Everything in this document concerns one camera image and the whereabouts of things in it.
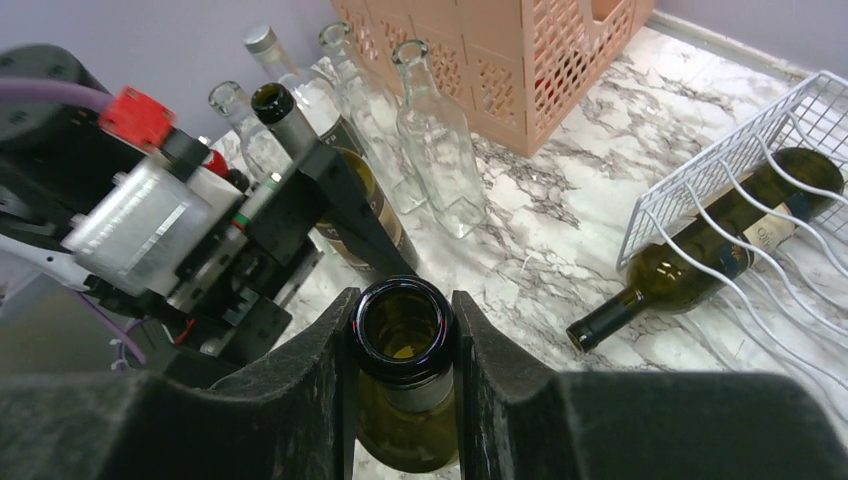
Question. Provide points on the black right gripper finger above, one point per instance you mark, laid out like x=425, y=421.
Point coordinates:
x=519, y=419

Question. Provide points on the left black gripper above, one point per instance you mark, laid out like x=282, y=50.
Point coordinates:
x=288, y=415

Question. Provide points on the green wine bottle silver neck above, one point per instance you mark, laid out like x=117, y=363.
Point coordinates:
x=403, y=338

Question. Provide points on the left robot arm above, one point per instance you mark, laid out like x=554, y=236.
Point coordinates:
x=57, y=164

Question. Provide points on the small clear glass bottle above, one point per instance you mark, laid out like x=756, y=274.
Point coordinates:
x=260, y=150

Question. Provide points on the small red-capped bottle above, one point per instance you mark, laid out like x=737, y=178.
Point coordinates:
x=216, y=163

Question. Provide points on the clear square glass bottle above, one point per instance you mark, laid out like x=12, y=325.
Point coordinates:
x=436, y=135

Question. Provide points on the green Primitivo wine bottle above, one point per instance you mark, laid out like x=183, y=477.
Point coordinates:
x=276, y=108

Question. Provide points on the clear bottle silver cap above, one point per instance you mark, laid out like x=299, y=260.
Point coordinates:
x=313, y=92

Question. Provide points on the peach plastic crate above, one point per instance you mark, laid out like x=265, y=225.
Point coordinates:
x=516, y=68

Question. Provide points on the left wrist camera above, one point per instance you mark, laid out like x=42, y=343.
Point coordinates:
x=156, y=213

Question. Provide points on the white wire wine rack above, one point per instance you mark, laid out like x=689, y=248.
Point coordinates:
x=787, y=312

